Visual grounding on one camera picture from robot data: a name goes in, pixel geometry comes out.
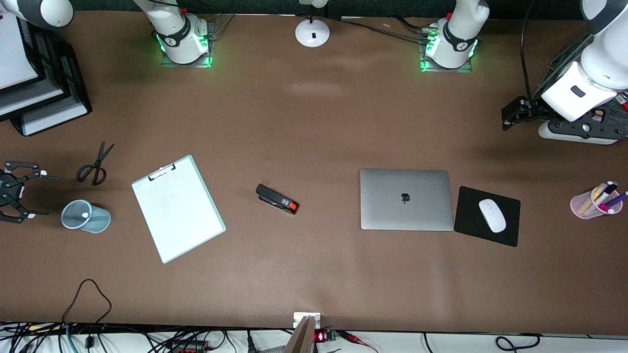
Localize mint green clipboard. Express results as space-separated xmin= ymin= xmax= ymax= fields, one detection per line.
xmin=131 ymin=155 xmax=227 ymax=264

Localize silver laptop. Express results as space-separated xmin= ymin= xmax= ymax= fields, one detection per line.
xmin=360 ymin=169 xmax=454 ymax=231

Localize clear arm base plate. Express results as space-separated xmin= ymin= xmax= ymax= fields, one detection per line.
xmin=419 ymin=27 xmax=474 ymax=73
xmin=161 ymin=14 xmax=235 ymax=68

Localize light blue mesh pen cup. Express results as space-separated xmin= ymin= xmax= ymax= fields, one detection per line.
xmin=61 ymin=200 xmax=111 ymax=234

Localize black mouse pad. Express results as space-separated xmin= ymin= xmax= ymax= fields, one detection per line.
xmin=454 ymin=185 xmax=521 ymax=248

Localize pink mesh pen cup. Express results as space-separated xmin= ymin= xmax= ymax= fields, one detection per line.
xmin=571 ymin=185 xmax=624 ymax=219

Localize black wire mesh desk tray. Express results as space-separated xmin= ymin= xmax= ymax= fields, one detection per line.
xmin=532 ymin=30 xmax=628 ymax=143

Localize white marker black cap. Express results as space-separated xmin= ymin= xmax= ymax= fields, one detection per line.
xmin=594 ymin=181 xmax=620 ymax=206

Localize black looped cable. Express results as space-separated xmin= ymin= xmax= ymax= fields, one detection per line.
xmin=495 ymin=333 xmax=541 ymax=353

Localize purple marker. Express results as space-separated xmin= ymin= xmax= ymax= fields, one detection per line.
xmin=606 ymin=191 xmax=628 ymax=212

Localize black stapler red tip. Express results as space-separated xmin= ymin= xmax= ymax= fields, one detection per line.
xmin=256 ymin=184 xmax=299 ymax=215

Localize black stacked paper tray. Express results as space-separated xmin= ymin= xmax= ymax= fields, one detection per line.
xmin=0 ymin=10 xmax=93 ymax=137

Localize black blue scissors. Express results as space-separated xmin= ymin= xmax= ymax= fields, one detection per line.
xmin=77 ymin=141 xmax=115 ymax=186

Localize orange power strip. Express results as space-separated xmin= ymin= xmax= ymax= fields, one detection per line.
xmin=169 ymin=341 xmax=209 ymax=353

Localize tangled black cables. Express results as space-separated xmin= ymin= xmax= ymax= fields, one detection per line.
xmin=0 ymin=321 xmax=148 ymax=353

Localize cream yellow pen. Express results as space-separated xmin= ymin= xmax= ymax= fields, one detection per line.
xmin=578 ymin=186 xmax=605 ymax=215

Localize brown braided cable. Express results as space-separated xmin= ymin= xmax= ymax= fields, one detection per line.
xmin=62 ymin=278 xmax=112 ymax=325

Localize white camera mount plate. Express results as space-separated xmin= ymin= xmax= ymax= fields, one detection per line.
xmin=293 ymin=312 xmax=321 ymax=328

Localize wooden camera mount bar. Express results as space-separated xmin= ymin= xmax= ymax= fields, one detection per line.
xmin=284 ymin=316 xmax=316 ymax=353

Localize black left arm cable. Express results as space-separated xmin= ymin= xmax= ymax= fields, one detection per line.
xmin=520 ymin=0 xmax=536 ymax=99

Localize blank white paper sheet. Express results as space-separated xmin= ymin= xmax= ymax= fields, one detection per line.
xmin=133 ymin=158 xmax=224 ymax=261

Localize red wire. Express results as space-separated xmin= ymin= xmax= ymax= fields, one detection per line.
xmin=338 ymin=331 xmax=379 ymax=353

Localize white round stand base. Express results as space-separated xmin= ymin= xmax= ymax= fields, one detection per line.
xmin=295 ymin=0 xmax=330 ymax=48

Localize white computer mouse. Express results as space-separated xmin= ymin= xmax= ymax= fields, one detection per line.
xmin=478 ymin=199 xmax=507 ymax=233

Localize black cable bundle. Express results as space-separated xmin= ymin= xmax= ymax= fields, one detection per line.
xmin=339 ymin=17 xmax=428 ymax=42

